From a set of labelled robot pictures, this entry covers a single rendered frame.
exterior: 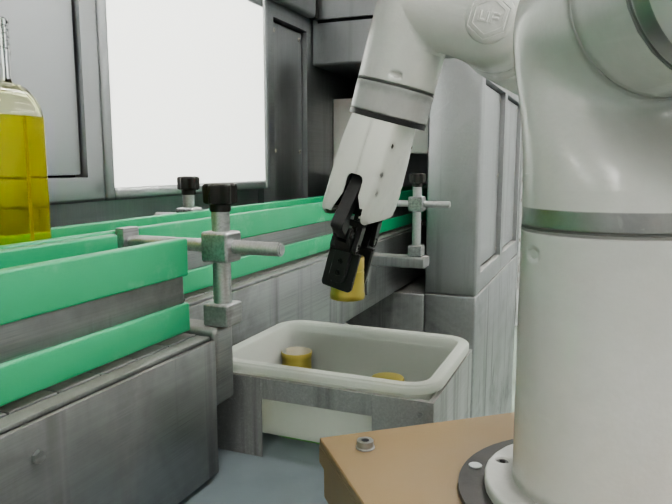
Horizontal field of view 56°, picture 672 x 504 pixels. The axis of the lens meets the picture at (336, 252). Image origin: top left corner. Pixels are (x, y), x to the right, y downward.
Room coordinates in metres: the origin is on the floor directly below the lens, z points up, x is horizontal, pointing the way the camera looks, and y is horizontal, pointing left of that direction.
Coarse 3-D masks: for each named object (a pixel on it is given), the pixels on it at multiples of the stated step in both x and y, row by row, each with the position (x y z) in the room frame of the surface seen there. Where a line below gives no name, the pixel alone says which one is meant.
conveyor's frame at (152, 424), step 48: (384, 240) 1.26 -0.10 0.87; (240, 288) 0.76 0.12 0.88; (288, 288) 0.87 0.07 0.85; (384, 288) 1.26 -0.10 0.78; (240, 336) 0.75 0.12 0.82; (96, 384) 0.41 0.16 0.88; (144, 384) 0.44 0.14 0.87; (192, 384) 0.50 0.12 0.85; (0, 432) 0.34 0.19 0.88; (48, 432) 0.36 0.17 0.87; (96, 432) 0.40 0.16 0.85; (144, 432) 0.44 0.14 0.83; (192, 432) 0.50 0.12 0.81; (0, 480) 0.33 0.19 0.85; (48, 480) 0.36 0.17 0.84; (96, 480) 0.40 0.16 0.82; (144, 480) 0.44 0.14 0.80; (192, 480) 0.49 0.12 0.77
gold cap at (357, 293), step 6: (360, 264) 0.63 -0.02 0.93; (360, 270) 0.63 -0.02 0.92; (360, 276) 0.63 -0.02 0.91; (354, 282) 0.62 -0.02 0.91; (360, 282) 0.63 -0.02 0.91; (354, 288) 0.62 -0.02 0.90; (360, 288) 0.63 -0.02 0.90; (330, 294) 0.64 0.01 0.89; (336, 294) 0.63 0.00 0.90; (342, 294) 0.62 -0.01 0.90; (348, 294) 0.62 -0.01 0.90; (354, 294) 0.62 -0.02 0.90; (360, 294) 0.63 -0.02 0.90; (336, 300) 0.63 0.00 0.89; (342, 300) 0.62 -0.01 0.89; (348, 300) 0.62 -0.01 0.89; (354, 300) 0.62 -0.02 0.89
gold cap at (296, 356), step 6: (288, 348) 0.72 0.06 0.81; (294, 348) 0.72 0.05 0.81; (300, 348) 0.72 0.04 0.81; (306, 348) 0.72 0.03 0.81; (282, 354) 0.69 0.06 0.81; (288, 354) 0.72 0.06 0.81; (294, 354) 0.72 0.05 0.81; (300, 354) 0.72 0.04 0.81; (306, 354) 0.69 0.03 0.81; (282, 360) 0.70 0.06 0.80; (288, 360) 0.69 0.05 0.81; (294, 360) 0.69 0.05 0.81; (300, 360) 0.69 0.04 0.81; (306, 360) 0.69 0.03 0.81; (294, 366) 0.69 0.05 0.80; (300, 366) 0.69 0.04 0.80; (306, 366) 0.69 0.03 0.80
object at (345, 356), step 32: (256, 352) 0.65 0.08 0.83; (320, 352) 0.72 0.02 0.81; (352, 352) 0.70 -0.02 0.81; (384, 352) 0.69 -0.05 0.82; (416, 352) 0.68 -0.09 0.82; (448, 352) 0.66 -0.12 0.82; (320, 384) 0.56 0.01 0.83; (352, 384) 0.53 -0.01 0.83; (384, 384) 0.52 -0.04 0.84; (416, 384) 0.52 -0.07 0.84
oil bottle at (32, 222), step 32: (0, 96) 0.50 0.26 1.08; (32, 96) 0.53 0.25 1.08; (0, 128) 0.50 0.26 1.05; (32, 128) 0.52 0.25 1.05; (0, 160) 0.49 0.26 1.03; (32, 160) 0.52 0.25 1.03; (0, 192) 0.49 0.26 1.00; (32, 192) 0.52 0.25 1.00; (0, 224) 0.49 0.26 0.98; (32, 224) 0.52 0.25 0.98
